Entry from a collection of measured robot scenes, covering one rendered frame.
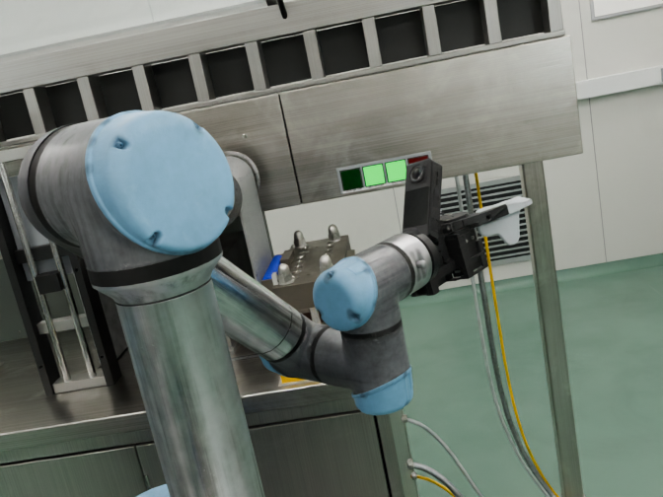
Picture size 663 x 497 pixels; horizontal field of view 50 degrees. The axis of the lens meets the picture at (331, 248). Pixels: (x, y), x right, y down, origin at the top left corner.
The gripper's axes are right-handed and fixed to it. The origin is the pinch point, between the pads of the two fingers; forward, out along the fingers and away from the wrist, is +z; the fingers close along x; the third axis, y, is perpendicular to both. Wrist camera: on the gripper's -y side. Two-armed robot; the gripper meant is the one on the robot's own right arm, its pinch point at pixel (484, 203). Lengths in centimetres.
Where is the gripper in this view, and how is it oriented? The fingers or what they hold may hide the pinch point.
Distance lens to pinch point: 106.8
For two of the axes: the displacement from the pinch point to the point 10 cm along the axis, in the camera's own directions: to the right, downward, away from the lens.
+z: 6.5, -3.0, 7.0
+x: 7.0, -1.1, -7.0
